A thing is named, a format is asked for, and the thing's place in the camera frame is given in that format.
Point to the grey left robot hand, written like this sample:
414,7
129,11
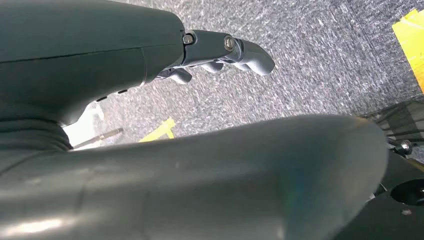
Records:
82,49

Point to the white floor plate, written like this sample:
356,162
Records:
82,129

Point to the thin metal rod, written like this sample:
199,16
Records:
106,135

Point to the yellow floor tape square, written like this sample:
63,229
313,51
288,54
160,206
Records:
159,132

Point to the yellow floor patch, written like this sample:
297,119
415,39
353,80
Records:
412,43

